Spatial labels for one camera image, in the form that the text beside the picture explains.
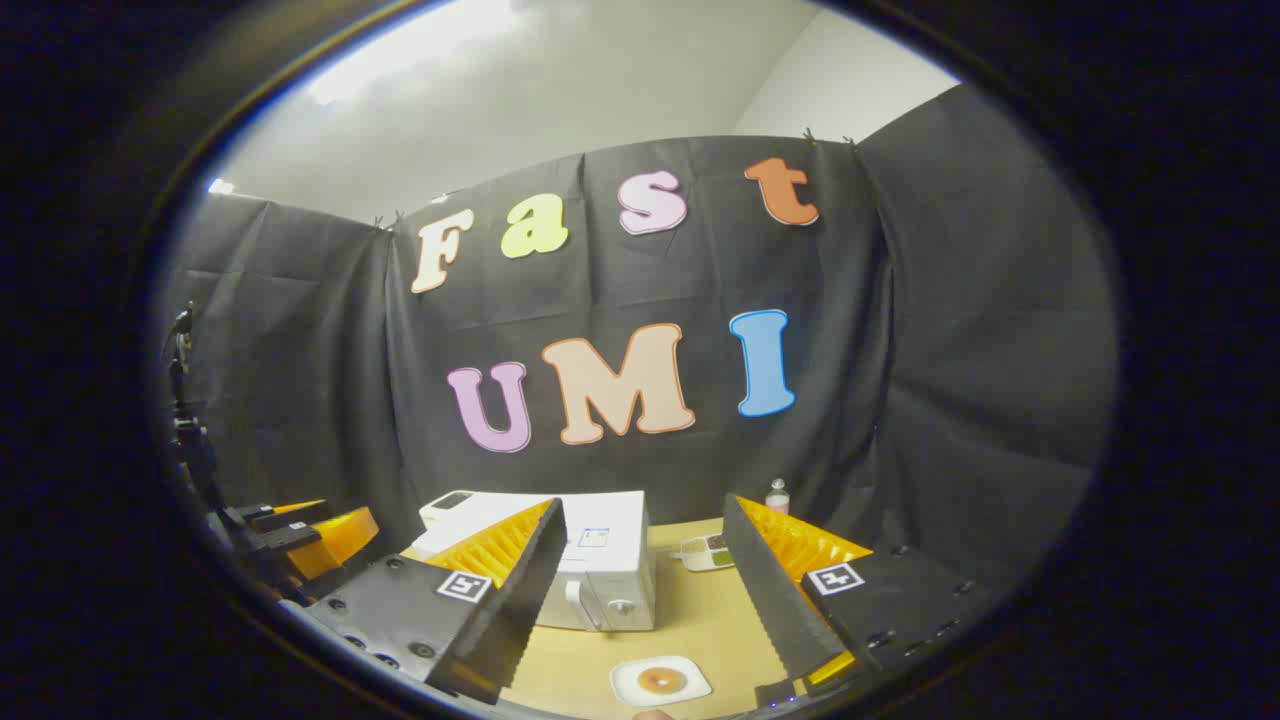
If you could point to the white square plate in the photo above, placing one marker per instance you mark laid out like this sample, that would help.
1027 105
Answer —
625 685

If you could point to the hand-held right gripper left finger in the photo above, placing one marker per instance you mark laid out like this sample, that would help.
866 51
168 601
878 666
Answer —
520 610

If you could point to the white toaster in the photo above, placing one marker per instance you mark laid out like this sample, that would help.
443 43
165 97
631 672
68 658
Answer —
448 503

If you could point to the small clear bottle pink label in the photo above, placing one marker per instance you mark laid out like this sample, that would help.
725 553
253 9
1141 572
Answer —
777 498

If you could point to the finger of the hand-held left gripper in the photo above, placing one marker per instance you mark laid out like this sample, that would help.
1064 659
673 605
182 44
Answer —
295 518
290 538

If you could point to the white microwave oven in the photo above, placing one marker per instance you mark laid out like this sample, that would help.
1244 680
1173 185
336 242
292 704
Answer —
610 560

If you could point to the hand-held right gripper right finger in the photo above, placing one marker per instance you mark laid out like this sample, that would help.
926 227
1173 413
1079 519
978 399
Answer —
770 610

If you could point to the golden brown bagel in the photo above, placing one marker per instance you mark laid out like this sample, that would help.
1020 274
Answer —
650 680

